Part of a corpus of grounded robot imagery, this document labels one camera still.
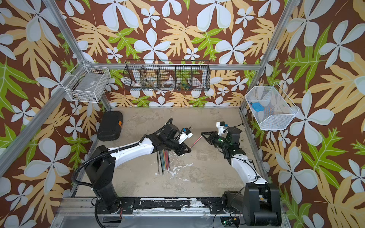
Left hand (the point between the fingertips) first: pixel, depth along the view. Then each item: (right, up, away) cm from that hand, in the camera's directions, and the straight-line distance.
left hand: (191, 148), depth 81 cm
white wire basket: (-64, +39, +5) cm, 75 cm away
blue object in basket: (+41, +25, +5) cm, 48 cm away
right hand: (+6, +9, 0) cm, 10 cm away
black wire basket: (0, +48, +18) cm, 52 cm away
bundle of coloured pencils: (-17, -10, +10) cm, 23 cm away
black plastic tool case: (-60, +13, +26) cm, 67 cm away
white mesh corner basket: (+49, +22, -2) cm, 54 cm away
